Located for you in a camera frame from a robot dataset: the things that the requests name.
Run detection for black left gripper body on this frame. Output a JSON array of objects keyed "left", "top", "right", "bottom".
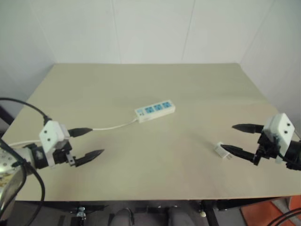
[{"left": 52, "top": 140, "right": 78, "bottom": 167}]

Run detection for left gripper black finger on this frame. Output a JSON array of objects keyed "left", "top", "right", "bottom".
[
  {"left": 75, "top": 149, "right": 105, "bottom": 168},
  {"left": 69, "top": 127, "right": 92, "bottom": 138}
]

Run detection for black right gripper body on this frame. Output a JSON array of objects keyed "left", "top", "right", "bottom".
[{"left": 253, "top": 130, "right": 283, "bottom": 166}]

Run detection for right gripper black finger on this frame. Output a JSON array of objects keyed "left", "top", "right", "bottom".
[
  {"left": 222, "top": 144, "right": 257, "bottom": 163},
  {"left": 232, "top": 123, "right": 264, "bottom": 135}
]

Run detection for white plug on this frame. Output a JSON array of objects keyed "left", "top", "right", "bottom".
[{"left": 213, "top": 141, "right": 233, "bottom": 161}]

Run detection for white power strip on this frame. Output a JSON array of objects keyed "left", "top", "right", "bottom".
[{"left": 134, "top": 99, "right": 176, "bottom": 124}]

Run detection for dark rounded shape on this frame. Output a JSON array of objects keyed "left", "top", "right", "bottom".
[{"left": 109, "top": 208, "right": 133, "bottom": 226}]

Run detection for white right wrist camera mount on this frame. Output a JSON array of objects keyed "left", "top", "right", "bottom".
[{"left": 262, "top": 113, "right": 296, "bottom": 163}]

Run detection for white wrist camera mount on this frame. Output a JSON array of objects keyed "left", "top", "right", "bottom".
[
  {"left": 262, "top": 113, "right": 296, "bottom": 163},
  {"left": 39, "top": 120, "right": 71, "bottom": 168}
]

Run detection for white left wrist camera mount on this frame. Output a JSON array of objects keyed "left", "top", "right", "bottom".
[{"left": 39, "top": 120, "right": 71, "bottom": 168}]

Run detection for white power strip cord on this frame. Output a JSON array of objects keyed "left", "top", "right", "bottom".
[{"left": 7, "top": 118, "right": 138, "bottom": 148}]

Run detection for black table frame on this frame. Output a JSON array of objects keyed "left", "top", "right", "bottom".
[{"left": 14, "top": 199, "right": 301, "bottom": 226}]

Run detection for black cables on floor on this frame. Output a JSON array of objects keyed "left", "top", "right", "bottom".
[{"left": 272, "top": 204, "right": 301, "bottom": 226}]

